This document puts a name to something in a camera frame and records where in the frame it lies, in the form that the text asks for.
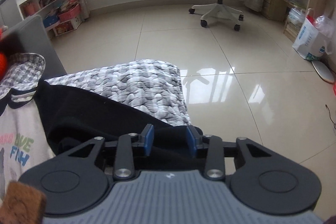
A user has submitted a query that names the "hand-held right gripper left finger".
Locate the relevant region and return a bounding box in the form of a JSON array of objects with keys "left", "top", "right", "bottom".
[{"left": 67, "top": 124, "right": 154, "bottom": 180}]

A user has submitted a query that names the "clear plastic bag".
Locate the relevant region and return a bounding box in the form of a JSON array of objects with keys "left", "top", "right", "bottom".
[{"left": 315, "top": 15, "right": 336, "bottom": 38}]

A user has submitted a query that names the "beige black-sleeved cat sweatshirt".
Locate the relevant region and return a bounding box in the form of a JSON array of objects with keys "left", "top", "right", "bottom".
[{"left": 0, "top": 80, "right": 204, "bottom": 203}]

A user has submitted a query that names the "printed storage box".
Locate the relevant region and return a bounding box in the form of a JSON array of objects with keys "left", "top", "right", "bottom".
[{"left": 54, "top": 20, "right": 82, "bottom": 36}]

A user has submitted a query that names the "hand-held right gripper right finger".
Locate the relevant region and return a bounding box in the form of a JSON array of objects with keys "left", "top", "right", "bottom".
[{"left": 186, "top": 126, "right": 272, "bottom": 180}]

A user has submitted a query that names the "brown fuzzy sleeve cuff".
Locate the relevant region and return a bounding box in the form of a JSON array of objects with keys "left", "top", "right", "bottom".
[{"left": 0, "top": 180, "right": 48, "bottom": 224}]

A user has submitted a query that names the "white paper bag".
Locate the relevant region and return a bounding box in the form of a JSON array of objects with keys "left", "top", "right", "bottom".
[{"left": 292, "top": 8, "right": 334, "bottom": 61}]

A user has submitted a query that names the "white oval board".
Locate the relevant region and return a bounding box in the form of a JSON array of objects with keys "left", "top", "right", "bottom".
[{"left": 312, "top": 60, "right": 335, "bottom": 83}]

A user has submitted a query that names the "black floor cable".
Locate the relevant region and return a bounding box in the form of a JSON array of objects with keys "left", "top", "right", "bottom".
[{"left": 324, "top": 105, "right": 336, "bottom": 130}]

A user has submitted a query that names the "grey checked quilt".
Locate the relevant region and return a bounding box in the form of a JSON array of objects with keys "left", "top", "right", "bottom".
[{"left": 0, "top": 53, "right": 192, "bottom": 127}]

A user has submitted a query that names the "orange plush cushion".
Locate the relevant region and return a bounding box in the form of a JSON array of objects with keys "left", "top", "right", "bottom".
[{"left": 0, "top": 25, "right": 9, "bottom": 78}]

